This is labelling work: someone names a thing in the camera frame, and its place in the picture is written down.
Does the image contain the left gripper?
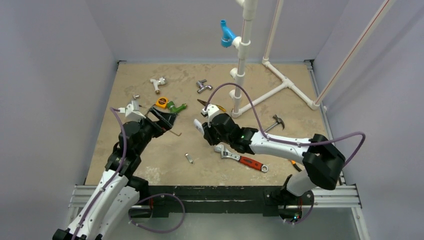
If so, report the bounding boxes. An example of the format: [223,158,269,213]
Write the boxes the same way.
[135,107,177,155]

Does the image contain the white remote control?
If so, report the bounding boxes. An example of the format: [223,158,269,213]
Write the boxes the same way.
[193,118,205,136]

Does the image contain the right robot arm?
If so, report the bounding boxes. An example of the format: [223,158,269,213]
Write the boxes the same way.
[194,113,346,204]

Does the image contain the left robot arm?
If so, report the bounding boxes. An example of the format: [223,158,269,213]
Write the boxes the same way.
[52,107,178,240]

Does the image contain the green plastic faucet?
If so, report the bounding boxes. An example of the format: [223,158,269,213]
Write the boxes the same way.
[166,101,187,114]

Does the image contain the yellow tape measure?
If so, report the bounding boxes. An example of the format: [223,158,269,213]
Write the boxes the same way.
[155,97,169,109]

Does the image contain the red adjustable wrench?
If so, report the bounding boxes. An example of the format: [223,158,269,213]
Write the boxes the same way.
[214,144,269,173]

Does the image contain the yellow long nose pliers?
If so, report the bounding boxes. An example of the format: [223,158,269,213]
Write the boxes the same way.
[197,99,227,113]

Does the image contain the silver sfp module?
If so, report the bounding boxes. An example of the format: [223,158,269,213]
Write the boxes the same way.
[185,153,194,165]

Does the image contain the chrome metal faucet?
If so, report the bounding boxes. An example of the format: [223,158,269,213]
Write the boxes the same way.
[196,79,213,94]

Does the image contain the blue pipe valve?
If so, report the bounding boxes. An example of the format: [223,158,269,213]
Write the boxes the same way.
[220,19,237,48]

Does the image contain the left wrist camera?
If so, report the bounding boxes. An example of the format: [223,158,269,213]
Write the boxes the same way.
[118,100,146,122]

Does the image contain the black handled hammer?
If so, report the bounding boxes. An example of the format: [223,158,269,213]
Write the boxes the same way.
[264,114,286,133]

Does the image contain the orange handled cutting pliers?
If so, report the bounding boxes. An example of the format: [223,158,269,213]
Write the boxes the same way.
[289,160,302,172]

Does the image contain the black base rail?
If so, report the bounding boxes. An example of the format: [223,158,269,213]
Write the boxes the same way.
[116,184,309,220]

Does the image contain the white pvc pipe frame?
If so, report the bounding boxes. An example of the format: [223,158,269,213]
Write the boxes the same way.
[228,0,321,119]

